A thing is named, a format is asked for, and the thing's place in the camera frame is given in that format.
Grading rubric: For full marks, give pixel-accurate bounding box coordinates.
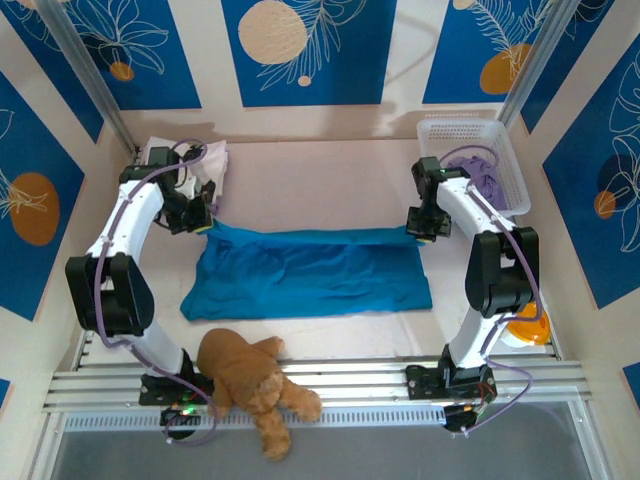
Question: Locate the black electronics box with wires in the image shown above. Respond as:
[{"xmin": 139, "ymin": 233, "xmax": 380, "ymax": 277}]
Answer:
[
  {"xmin": 443, "ymin": 404, "xmax": 489, "ymax": 434},
  {"xmin": 159, "ymin": 405, "xmax": 202, "ymax": 427}
]

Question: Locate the white t-shirt with black print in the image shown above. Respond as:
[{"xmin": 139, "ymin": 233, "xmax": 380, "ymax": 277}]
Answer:
[{"xmin": 142, "ymin": 137, "xmax": 231, "ymax": 209}]

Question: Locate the aluminium mounting rail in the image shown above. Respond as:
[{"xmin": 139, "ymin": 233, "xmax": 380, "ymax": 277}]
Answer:
[{"xmin": 42, "ymin": 355, "xmax": 586, "ymax": 414}]

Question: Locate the crumpled purple t-shirt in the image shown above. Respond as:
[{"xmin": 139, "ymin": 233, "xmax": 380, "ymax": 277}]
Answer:
[{"xmin": 442, "ymin": 154, "xmax": 506, "ymax": 214}]

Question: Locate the blue t-shirt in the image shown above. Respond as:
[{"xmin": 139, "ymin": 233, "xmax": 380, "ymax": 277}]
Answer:
[{"xmin": 179, "ymin": 222, "xmax": 434, "ymax": 322}]

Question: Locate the white perforated plastic basket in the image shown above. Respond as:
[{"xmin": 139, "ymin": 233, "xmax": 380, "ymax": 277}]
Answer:
[{"xmin": 415, "ymin": 117, "xmax": 530, "ymax": 219}]

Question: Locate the white slotted cable duct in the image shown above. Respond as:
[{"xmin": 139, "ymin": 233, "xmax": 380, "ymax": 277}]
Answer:
[{"xmin": 64, "ymin": 405, "xmax": 451, "ymax": 431}]

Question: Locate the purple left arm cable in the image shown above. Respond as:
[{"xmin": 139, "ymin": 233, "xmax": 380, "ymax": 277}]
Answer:
[{"xmin": 96, "ymin": 138, "xmax": 221, "ymax": 447}]

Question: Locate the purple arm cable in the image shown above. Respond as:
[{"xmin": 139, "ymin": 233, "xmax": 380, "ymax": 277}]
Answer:
[
  {"xmin": 439, "ymin": 143, "xmax": 544, "ymax": 437},
  {"xmin": 96, "ymin": 138, "xmax": 221, "ymax": 447}
]

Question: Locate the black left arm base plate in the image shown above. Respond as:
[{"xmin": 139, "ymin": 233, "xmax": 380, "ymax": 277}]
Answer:
[{"xmin": 138, "ymin": 372, "xmax": 214, "ymax": 407}]

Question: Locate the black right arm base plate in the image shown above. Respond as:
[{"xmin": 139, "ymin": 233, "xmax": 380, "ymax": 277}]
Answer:
[{"xmin": 405, "ymin": 364, "xmax": 496, "ymax": 401}]

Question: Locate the orange and white plastic object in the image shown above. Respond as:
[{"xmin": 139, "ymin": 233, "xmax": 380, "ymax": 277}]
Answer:
[{"xmin": 504, "ymin": 299, "xmax": 552, "ymax": 350}]

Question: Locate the aluminium frame post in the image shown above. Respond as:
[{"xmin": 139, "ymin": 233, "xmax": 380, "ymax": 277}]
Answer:
[
  {"xmin": 34, "ymin": 0, "xmax": 141, "ymax": 157},
  {"xmin": 498, "ymin": 0, "xmax": 586, "ymax": 129}
]

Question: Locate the brown teddy bear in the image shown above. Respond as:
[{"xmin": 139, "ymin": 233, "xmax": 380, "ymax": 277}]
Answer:
[{"xmin": 195, "ymin": 327, "xmax": 323, "ymax": 462}]

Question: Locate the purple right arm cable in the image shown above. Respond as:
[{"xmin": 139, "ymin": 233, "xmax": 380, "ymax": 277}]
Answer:
[{"xmin": 439, "ymin": 143, "xmax": 544, "ymax": 437}]

